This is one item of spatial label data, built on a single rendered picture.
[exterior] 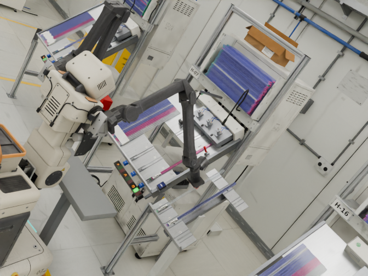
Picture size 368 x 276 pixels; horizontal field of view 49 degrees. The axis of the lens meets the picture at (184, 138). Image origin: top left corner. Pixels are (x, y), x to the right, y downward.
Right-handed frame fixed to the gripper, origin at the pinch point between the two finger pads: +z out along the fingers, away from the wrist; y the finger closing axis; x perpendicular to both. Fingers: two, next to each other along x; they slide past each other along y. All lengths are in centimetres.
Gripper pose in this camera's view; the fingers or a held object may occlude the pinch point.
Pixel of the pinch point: (196, 187)
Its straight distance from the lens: 248.4
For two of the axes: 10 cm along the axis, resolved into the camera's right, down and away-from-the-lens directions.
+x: -8.3, 4.7, -3.0
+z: 0.7, 6.3, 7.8
